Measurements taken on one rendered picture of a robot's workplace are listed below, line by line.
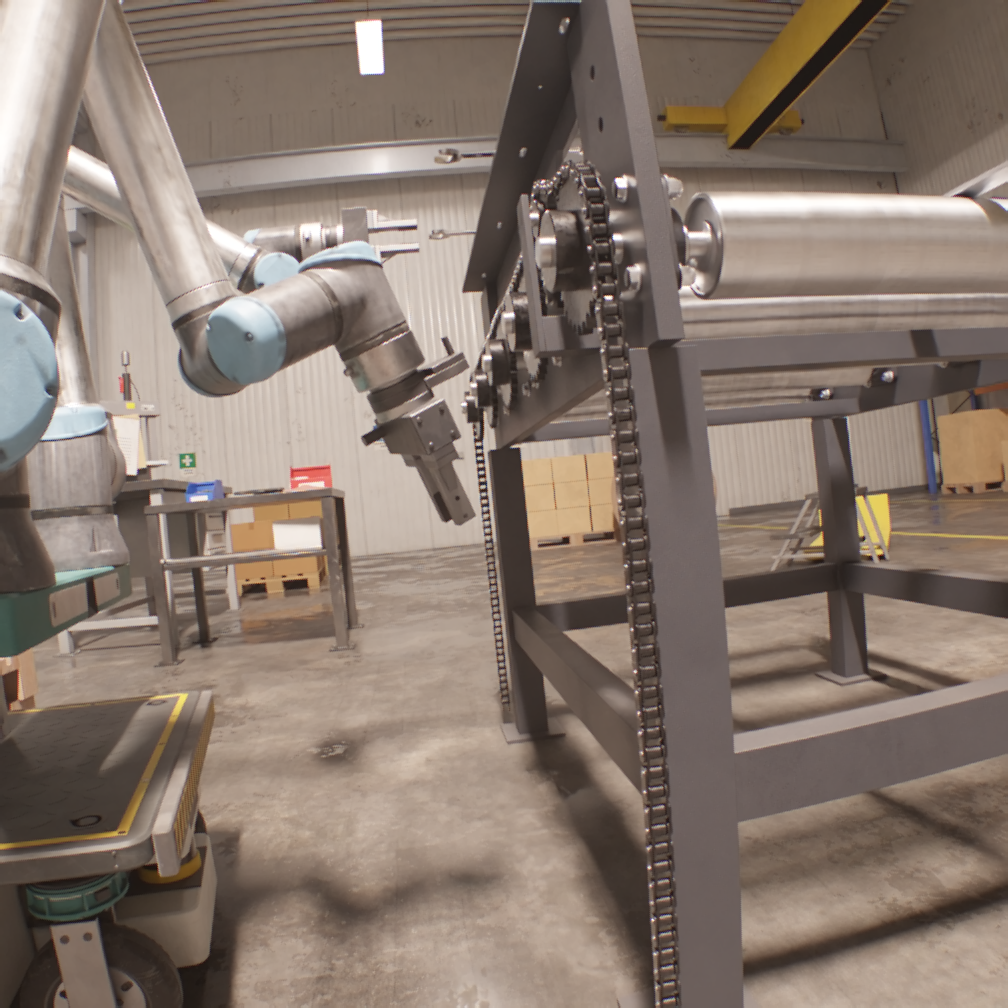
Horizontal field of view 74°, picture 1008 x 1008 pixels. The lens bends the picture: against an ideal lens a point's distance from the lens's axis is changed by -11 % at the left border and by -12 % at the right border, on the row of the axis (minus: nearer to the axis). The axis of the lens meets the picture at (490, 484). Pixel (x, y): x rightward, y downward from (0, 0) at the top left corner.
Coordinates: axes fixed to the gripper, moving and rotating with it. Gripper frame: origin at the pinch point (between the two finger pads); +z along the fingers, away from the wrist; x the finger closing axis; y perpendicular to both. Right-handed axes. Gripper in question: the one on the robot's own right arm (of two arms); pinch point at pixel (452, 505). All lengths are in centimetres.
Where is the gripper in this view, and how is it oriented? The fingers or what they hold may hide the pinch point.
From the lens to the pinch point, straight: 93.5
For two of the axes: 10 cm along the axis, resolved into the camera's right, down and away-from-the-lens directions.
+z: 4.1, 8.8, 2.5
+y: -7.9, 4.8, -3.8
